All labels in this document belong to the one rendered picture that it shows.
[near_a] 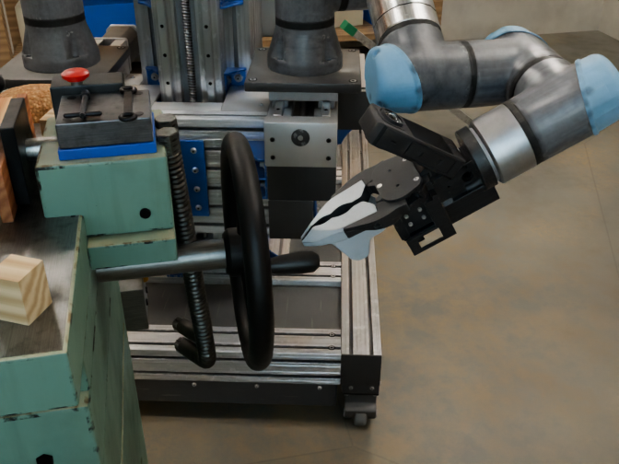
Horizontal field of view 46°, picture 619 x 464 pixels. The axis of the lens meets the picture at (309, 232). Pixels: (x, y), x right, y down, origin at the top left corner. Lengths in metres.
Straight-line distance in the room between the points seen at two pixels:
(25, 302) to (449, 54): 0.50
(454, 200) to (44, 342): 0.44
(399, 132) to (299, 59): 0.74
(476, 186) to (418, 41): 0.17
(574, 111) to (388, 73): 0.19
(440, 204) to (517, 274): 1.60
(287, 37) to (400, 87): 0.66
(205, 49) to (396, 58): 0.81
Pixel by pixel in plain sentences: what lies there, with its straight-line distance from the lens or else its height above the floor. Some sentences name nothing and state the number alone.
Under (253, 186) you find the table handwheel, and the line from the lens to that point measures 0.77.
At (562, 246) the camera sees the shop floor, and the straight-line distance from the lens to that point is 2.56.
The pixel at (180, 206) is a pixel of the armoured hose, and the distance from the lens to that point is 0.85.
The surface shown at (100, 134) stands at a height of 0.98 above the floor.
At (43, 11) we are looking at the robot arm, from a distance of 1.52.
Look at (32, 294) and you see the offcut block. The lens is 0.66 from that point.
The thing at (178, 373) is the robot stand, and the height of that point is 0.15.
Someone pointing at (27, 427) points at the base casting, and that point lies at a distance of 0.75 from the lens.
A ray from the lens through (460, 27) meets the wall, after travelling 4.65.
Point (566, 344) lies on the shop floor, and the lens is 2.13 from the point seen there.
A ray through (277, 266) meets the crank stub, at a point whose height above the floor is 0.86.
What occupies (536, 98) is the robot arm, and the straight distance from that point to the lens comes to 0.78.
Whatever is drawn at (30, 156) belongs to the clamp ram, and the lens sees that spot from 0.86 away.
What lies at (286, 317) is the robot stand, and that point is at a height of 0.21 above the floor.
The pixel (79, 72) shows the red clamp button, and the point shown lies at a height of 1.02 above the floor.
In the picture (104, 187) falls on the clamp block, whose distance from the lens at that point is 0.80.
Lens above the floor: 1.29
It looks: 31 degrees down
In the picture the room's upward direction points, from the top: straight up
